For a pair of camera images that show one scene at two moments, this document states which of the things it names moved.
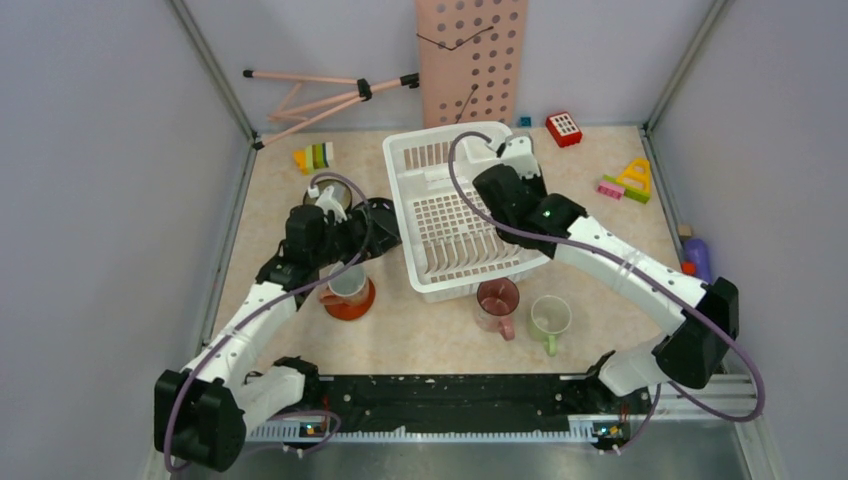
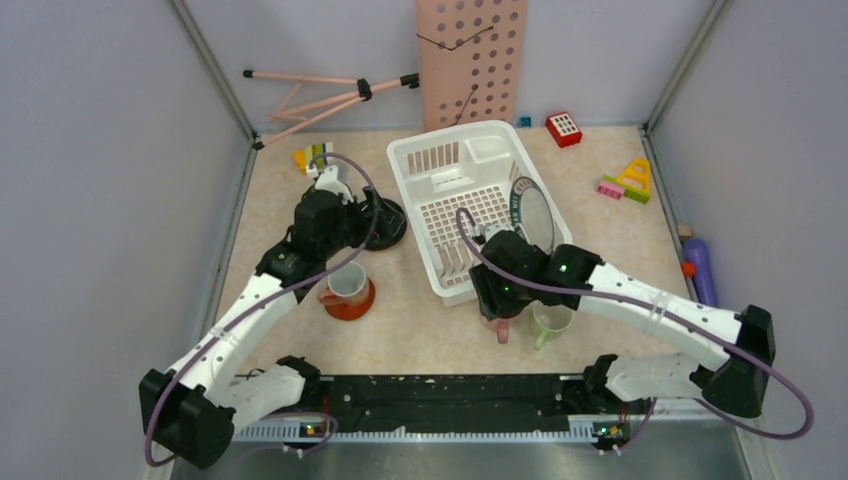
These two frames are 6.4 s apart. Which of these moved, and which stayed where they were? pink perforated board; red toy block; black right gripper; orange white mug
Moved: black right gripper
Stayed: pink perforated board; orange white mug; red toy block
